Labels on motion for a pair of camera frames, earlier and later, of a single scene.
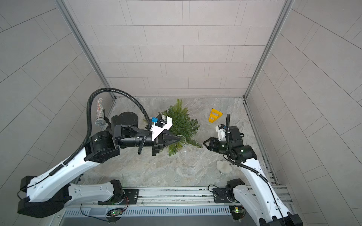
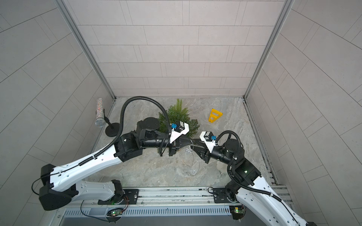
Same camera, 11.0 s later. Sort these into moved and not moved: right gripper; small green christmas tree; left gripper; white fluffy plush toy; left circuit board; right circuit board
Moved: left gripper; right gripper
Not moved: left circuit board; white fluffy plush toy; right circuit board; small green christmas tree
